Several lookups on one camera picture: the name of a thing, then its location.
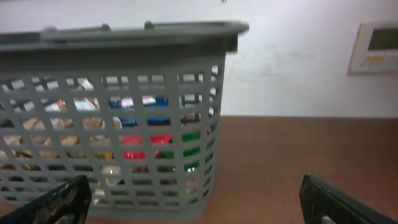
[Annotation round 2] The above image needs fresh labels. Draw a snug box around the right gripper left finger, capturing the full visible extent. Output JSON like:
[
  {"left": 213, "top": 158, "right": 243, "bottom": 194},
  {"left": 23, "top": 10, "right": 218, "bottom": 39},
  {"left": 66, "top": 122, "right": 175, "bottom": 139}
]
[{"left": 1, "top": 175, "right": 92, "bottom": 224}]

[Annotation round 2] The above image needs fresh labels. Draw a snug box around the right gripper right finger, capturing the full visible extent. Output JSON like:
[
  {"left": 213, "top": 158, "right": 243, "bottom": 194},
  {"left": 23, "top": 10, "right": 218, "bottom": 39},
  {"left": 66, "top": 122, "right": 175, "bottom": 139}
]
[{"left": 299, "top": 175, "right": 397, "bottom": 224}]

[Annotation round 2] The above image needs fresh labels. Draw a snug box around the brown cookie snack bag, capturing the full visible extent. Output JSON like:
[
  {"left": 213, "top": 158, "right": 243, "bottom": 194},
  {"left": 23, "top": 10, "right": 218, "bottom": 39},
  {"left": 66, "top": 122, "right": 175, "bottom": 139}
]
[{"left": 0, "top": 77, "right": 106, "bottom": 170}]

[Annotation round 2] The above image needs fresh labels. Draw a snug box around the red spaghetti pasta packet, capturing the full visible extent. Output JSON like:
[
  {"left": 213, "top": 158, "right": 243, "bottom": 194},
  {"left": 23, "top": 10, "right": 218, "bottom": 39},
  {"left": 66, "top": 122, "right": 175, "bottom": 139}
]
[{"left": 121, "top": 135, "right": 174, "bottom": 160}]

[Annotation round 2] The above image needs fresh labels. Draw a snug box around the multicolour tissue multipack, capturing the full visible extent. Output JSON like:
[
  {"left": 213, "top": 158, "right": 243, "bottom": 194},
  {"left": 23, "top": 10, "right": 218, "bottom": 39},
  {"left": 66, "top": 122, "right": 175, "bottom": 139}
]
[{"left": 109, "top": 96, "right": 170, "bottom": 128}]

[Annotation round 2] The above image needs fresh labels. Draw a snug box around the grey plastic shopping basket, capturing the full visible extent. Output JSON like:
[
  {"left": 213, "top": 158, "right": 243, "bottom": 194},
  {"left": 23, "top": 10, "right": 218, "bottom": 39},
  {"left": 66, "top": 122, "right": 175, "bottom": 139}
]
[{"left": 1, "top": 21, "right": 249, "bottom": 220}]

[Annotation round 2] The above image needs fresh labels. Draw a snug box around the green lid spice jar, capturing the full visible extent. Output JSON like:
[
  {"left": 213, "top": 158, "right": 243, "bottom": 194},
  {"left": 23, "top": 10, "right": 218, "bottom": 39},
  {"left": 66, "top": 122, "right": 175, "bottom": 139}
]
[{"left": 162, "top": 133, "right": 200, "bottom": 172}]

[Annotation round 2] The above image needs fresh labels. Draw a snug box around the white wall control panel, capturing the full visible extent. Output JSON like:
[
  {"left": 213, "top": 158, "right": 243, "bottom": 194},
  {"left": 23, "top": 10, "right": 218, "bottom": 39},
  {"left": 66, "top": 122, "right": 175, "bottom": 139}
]
[{"left": 348, "top": 21, "right": 397, "bottom": 74}]

